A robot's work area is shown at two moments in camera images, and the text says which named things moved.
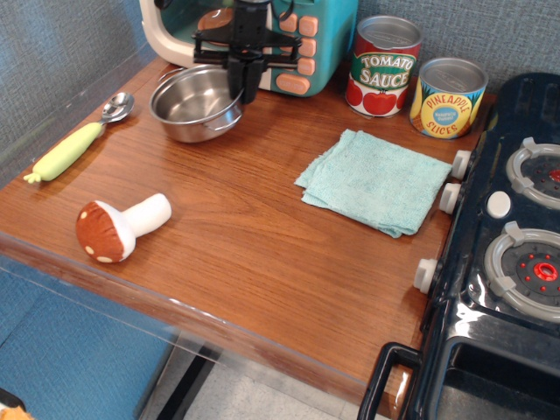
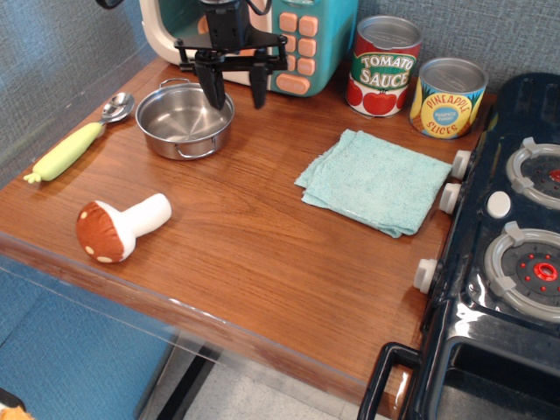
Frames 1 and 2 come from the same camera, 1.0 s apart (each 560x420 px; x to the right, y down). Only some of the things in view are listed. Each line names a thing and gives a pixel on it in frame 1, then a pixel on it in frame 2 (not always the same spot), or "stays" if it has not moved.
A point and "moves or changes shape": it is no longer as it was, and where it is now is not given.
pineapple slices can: [446, 98] stays
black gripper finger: [236, 73] → [209, 66]
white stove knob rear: [460, 164] stays
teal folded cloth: [376, 183] stays
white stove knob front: [424, 275] stays
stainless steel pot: [192, 103] moves or changes shape
